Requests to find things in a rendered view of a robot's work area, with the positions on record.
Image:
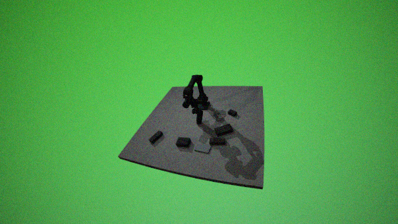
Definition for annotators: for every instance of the dark grey controller unit with green rocker switches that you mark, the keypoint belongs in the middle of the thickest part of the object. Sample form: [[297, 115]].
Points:
[[199, 117]]

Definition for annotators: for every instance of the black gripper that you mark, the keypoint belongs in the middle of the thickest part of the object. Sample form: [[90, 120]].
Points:
[[196, 109]]

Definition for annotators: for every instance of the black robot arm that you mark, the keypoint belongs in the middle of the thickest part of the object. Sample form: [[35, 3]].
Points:
[[188, 90]]

